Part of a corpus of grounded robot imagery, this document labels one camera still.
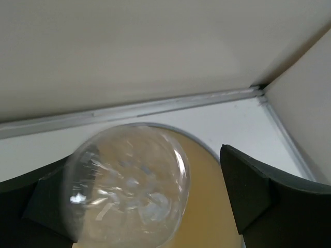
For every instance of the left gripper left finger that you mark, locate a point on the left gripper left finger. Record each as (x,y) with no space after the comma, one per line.
(31,209)

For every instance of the clear bottle white cap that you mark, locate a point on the clear bottle white cap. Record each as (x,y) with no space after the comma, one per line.
(126,186)

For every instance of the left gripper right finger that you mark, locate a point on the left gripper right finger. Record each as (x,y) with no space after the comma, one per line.
(273,208)

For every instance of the aluminium rail frame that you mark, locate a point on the aluminium rail frame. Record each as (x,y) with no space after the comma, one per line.
(241,118)

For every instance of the beige bin with grey rim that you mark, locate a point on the beige bin with grey rim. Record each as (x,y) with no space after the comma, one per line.
(208,219)

